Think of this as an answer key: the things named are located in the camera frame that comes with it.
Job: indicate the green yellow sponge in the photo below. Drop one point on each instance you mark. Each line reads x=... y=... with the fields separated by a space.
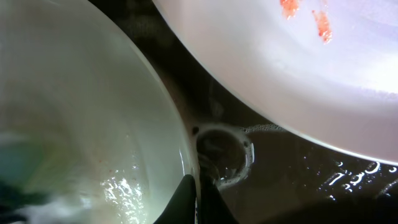
x=21 y=156

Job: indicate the black wash tray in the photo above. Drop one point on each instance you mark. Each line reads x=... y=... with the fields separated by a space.
x=264 y=173

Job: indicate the white plate with orange streak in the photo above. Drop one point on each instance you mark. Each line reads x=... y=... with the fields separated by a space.
x=116 y=146

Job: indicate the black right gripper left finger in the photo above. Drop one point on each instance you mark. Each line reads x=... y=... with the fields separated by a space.
x=181 y=208

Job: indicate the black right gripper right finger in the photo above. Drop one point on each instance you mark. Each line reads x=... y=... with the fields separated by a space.
x=213 y=209

